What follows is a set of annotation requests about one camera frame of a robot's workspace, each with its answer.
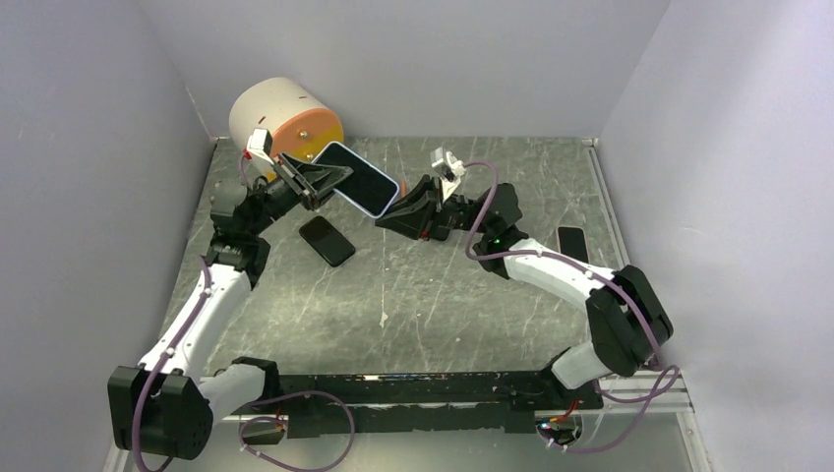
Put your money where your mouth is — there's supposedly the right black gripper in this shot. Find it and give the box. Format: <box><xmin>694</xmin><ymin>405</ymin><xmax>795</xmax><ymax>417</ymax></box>
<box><xmin>376</xmin><ymin>175</ymin><xmax>493</xmax><ymax>241</ymax></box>

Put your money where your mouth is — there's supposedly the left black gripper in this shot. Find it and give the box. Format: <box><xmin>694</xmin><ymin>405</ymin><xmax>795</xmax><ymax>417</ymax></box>
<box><xmin>247</xmin><ymin>151</ymin><xmax>354</xmax><ymax>237</ymax></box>

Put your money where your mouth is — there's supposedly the light blue phone case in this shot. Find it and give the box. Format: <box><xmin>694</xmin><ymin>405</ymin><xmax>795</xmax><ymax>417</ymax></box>
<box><xmin>311</xmin><ymin>141</ymin><xmax>401</xmax><ymax>220</ymax></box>

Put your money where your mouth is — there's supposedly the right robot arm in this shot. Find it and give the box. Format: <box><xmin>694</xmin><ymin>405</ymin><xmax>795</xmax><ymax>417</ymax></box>
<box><xmin>376</xmin><ymin>175</ymin><xmax>674</xmax><ymax>408</ymax></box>

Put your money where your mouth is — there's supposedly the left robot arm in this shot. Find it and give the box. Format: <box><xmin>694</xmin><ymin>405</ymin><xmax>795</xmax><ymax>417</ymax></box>
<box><xmin>107</xmin><ymin>153</ymin><xmax>353</xmax><ymax>471</ymax></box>

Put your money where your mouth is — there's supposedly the black phone left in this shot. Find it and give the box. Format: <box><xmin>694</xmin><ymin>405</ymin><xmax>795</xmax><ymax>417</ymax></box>
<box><xmin>298</xmin><ymin>216</ymin><xmax>356</xmax><ymax>267</ymax></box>

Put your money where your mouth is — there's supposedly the phone in beige case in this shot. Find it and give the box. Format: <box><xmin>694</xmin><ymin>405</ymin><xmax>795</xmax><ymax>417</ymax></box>
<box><xmin>556</xmin><ymin>226</ymin><xmax>590</xmax><ymax>264</ymax></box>

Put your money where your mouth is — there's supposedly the round white drawer cabinet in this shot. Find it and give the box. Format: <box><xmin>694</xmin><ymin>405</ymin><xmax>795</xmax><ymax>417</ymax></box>
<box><xmin>228</xmin><ymin>77</ymin><xmax>345</xmax><ymax>185</ymax></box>

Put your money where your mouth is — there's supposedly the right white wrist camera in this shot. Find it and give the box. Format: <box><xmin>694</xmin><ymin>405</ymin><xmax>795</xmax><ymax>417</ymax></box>
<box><xmin>430</xmin><ymin>147</ymin><xmax>466</xmax><ymax>204</ymax></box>

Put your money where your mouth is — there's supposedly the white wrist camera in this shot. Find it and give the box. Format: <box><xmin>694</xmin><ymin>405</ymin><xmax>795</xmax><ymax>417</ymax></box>
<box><xmin>245</xmin><ymin>128</ymin><xmax>273</xmax><ymax>176</ymax></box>
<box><xmin>430</xmin><ymin>147</ymin><xmax>466</xmax><ymax>204</ymax></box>

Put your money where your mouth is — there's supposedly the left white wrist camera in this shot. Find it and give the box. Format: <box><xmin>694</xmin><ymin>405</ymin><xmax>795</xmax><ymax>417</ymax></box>
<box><xmin>245</xmin><ymin>128</ymin><xmax>273</xmax><ymax>176</ymax></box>

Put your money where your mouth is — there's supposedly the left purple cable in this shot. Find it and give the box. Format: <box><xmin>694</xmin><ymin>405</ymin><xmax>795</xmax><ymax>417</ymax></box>
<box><xmin>130</xmin><ymin>257</ymin><xmax>356</xmax><ymax>472</ymax></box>

